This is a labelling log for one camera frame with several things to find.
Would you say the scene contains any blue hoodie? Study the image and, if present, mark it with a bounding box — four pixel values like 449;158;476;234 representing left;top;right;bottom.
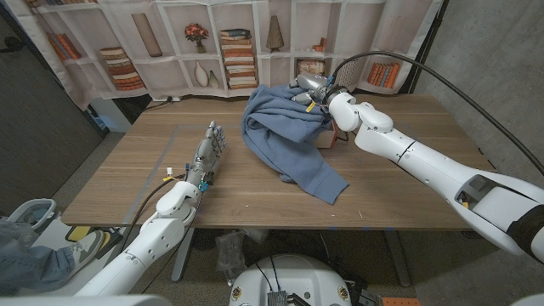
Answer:
241;83;350;206

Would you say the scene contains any person's leg in jeans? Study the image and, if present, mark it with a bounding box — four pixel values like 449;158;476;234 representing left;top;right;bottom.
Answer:
0;244;76;294

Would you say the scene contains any black partition handle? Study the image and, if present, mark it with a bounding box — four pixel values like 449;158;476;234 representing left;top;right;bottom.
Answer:
0;36;25;54

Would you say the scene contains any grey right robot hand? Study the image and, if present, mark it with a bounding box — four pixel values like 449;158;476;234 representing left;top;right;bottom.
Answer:
288;72;332;106

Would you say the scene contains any grey white sneaker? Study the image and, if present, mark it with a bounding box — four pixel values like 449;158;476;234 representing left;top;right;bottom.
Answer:
67;229;105;273

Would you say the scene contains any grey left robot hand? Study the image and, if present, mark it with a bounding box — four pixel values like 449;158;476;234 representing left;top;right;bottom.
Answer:
184;120;228;188

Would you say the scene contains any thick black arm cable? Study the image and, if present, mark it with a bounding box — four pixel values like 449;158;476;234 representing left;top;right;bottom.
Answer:
330;50;544;176
121;176;188;252

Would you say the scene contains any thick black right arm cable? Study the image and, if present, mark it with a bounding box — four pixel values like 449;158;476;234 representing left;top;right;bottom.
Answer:
330;50;544;176

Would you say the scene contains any orange flat object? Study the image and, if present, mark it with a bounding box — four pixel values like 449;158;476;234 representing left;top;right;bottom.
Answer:
382;297;422;306

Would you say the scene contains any clear plastic bag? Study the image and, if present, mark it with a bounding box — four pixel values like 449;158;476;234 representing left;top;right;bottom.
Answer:
214;230;248;281

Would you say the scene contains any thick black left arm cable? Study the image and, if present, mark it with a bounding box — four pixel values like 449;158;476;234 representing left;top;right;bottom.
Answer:
121;176;188;252

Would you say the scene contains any grey metal table leg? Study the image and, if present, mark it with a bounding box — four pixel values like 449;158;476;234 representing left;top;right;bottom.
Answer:
384;229;412;288
171;228;196;284

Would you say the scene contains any printed bookshelf backdrop cloth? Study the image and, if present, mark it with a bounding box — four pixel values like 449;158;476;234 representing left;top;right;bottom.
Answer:
3;0;445;111

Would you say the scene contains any wooden drawer with red front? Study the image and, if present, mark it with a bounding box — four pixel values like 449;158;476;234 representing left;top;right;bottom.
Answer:
316;121;340;150

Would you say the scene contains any white robot torso base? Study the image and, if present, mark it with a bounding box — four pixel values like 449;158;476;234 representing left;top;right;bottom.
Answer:
229;253;353;306

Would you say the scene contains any white cabinet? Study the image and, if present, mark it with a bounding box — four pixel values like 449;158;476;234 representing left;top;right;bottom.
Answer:
88;97;133;133

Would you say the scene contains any yellow black floor object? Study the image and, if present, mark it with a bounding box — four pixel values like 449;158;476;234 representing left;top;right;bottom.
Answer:
66;224;93;241

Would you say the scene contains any dark grey perforated partition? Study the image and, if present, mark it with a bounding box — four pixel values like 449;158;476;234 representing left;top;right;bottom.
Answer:
0;8;107;216

